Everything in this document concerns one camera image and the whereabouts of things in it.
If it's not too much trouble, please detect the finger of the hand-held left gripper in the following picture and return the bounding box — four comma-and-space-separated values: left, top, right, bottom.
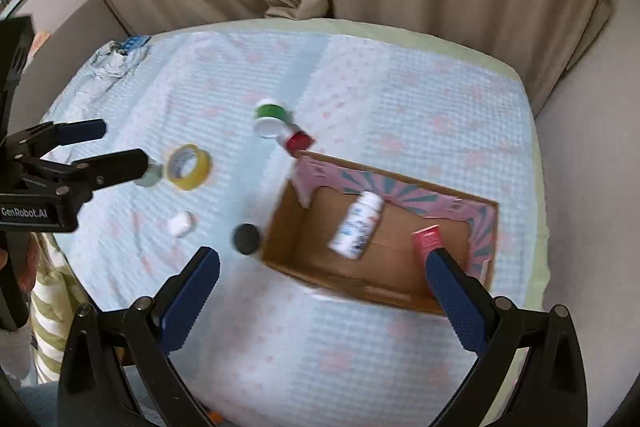
20, 149, 150, 208
5, 119, 107, 158

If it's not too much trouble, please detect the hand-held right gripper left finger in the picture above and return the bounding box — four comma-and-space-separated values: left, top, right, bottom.
57, 247, 221, 427

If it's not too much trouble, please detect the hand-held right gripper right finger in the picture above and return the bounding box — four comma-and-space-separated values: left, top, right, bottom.
425, 248, 588, 427

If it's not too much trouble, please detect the small pale green jar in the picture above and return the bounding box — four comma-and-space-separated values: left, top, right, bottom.
135, 161, 165, 188

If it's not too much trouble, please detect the cardboard box with pink flaps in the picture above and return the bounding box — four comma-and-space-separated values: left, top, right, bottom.
260, 150, 499, 318

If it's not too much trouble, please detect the small white case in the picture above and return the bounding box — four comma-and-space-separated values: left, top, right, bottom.
167, 211, 195, 238

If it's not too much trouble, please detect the crumpled white cloth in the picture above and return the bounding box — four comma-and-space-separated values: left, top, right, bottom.
84, 40, 152, 82

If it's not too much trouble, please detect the black round cap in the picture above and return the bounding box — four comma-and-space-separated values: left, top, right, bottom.
232, 223, 262, 256

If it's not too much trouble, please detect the yellow tape roll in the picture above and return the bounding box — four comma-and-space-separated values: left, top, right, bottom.
165, 143, 213, 192

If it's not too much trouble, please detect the green striped white cloth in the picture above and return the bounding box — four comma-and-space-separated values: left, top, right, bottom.
29, 232, 92, 384

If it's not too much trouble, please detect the white printed plastic bottle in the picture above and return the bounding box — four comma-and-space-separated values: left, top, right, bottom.
327, 191, 385, 260

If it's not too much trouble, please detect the pale green bed sheet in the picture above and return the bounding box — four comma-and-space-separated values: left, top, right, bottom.
150, 18, 551, 408

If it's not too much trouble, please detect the green jar with white lid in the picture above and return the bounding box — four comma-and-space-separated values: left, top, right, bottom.
252, 98, 292, 140

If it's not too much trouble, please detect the red jar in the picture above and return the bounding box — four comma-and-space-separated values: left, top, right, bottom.
280, 123, 316, 158

